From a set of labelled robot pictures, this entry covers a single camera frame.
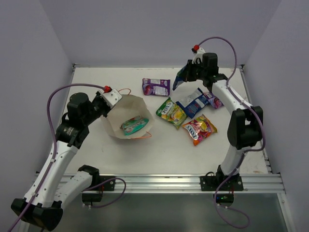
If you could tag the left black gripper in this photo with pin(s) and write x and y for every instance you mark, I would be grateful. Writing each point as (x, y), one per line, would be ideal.
(102, 106)

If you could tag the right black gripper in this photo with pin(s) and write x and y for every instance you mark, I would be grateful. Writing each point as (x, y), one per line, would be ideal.
(189, 65)

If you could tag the dark blue crisps bag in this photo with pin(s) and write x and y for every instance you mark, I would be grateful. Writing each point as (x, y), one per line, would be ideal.
(180, 78)

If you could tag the blue white chips bag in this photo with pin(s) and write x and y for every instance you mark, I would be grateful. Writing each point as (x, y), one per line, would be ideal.
(193, 103)

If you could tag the white paper bag orange handles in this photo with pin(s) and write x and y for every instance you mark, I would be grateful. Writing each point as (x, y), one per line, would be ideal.
(128, 107)

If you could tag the pink snack packet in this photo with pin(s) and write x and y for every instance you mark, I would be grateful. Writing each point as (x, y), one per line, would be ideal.
(213, 100)

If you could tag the green snack packet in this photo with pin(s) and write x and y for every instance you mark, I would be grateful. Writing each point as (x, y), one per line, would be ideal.
(133, 125)

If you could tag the yellow green candy packet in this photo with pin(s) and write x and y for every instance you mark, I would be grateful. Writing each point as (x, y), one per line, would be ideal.
(172, 113)

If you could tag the purple blue snack bar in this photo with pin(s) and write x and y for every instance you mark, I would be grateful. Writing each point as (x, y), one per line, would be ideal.
(156, 87)

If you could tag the orange fruit candy packet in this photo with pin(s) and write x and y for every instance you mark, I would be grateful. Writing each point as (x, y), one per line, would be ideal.
(199, 129)

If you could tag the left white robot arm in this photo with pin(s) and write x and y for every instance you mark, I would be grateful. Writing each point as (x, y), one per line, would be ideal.
(44, 203)

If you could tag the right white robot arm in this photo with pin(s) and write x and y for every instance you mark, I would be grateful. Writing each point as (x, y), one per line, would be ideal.
(246, 121)

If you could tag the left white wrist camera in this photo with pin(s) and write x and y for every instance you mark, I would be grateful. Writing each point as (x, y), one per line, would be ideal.
(112, 98)

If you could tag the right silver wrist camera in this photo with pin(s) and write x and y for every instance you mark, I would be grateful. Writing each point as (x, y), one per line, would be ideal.
(198, 54)

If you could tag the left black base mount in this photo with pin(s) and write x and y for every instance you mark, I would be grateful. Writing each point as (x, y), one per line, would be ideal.
(96, 197)

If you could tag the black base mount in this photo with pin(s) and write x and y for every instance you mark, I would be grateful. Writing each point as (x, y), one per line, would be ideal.
(211, 181)
(96, 197)

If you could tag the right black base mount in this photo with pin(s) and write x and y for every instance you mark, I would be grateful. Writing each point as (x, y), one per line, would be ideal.
(211, 181)

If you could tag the aluminium front rail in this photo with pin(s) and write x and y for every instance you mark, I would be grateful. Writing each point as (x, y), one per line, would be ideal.
(190, 184)

